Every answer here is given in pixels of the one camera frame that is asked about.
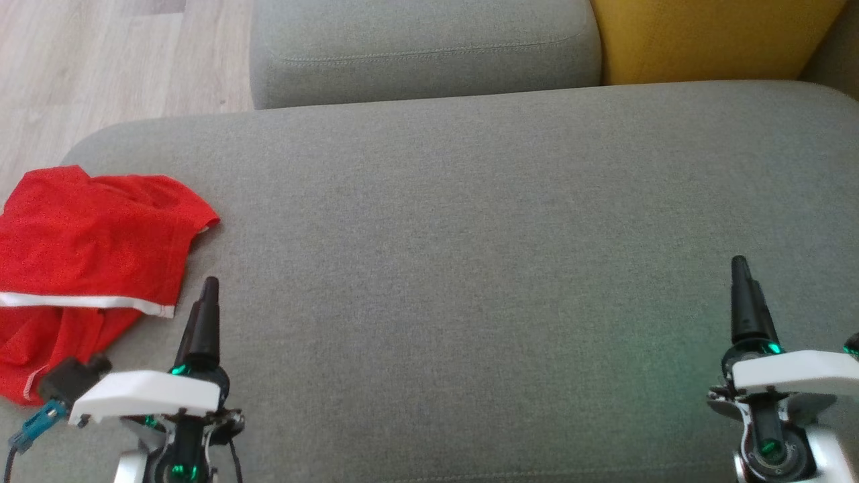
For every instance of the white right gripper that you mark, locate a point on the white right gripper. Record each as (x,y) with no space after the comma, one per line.
(792,372)

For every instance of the grey sofa seat cushion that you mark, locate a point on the grey sofa seat cushion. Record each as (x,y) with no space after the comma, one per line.
(423,47)

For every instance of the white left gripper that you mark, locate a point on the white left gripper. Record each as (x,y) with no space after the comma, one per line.
(147,392)

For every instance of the red Bulls 23 jersey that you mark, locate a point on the red Bulls 23 jersey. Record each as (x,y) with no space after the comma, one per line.
(47,349)

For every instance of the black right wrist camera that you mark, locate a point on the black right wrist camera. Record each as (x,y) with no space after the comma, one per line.
(853,344)

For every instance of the large grey sofa chaise cushion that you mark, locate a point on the large grey sofa chaise cushion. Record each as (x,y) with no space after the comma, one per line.
(470,268)

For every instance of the large yellow sofa back cushion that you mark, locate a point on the large yellow sofa back cushion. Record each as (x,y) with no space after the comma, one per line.
(711,37)

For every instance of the red shorts with white waistband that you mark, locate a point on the red shorts with white waistband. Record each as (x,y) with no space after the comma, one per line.
(87,248)

